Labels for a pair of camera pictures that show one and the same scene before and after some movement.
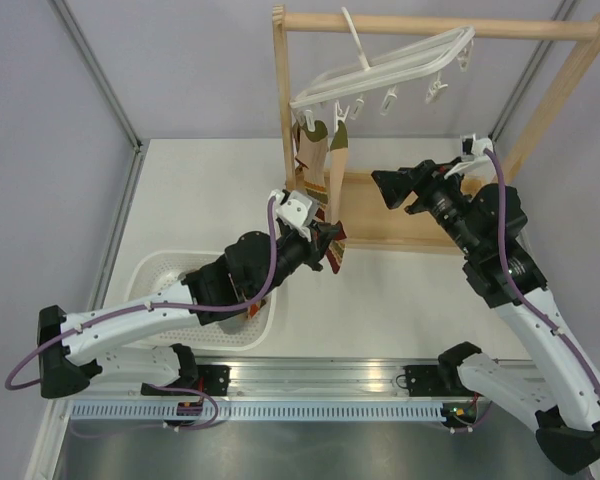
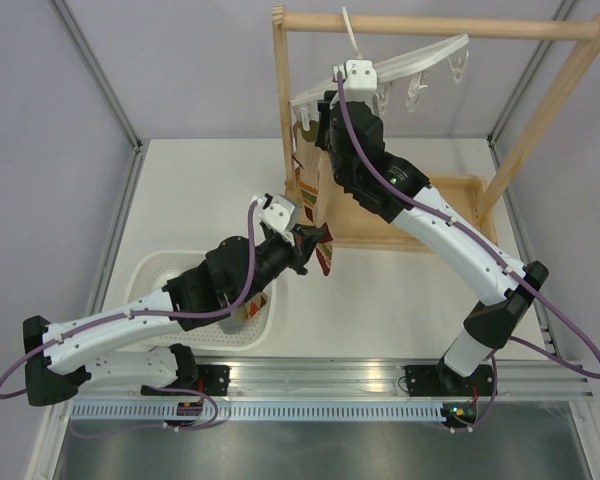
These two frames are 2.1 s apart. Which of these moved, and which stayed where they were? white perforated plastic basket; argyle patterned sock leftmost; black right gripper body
Moved: black right gripper body
Stayed: argyle patterned sock leftmost; white perforated plastic basket
